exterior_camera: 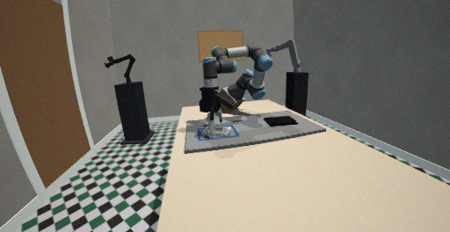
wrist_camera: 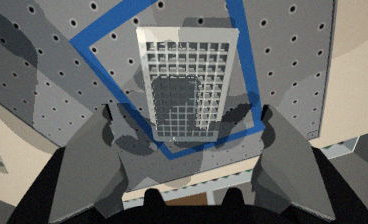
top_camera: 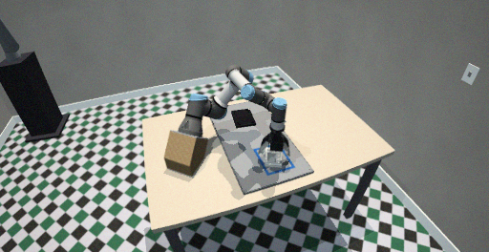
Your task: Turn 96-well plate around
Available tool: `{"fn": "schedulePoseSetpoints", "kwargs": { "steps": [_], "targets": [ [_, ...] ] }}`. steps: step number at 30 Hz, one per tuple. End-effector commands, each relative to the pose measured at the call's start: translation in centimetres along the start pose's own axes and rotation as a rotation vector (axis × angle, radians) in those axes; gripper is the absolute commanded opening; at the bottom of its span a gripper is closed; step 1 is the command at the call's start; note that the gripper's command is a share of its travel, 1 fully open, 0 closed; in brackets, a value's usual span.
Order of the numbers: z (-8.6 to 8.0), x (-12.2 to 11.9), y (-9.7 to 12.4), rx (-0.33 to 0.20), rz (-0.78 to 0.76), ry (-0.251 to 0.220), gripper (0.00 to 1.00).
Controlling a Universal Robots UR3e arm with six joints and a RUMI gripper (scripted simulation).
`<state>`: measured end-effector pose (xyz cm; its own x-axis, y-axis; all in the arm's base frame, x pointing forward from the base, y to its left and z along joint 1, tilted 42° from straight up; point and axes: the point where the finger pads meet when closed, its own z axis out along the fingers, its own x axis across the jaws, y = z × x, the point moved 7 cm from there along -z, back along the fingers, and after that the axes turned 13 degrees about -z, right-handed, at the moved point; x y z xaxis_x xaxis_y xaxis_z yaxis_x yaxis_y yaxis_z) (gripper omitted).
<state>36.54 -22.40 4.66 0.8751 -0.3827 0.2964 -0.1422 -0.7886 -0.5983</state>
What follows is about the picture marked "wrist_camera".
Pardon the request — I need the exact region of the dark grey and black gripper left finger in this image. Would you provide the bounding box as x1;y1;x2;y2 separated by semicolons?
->
6;104;129;224

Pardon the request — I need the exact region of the blue tape outline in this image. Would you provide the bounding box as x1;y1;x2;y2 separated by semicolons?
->
69;0;264;160

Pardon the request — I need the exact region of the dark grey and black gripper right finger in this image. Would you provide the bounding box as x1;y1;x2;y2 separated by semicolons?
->
251;104;368;224

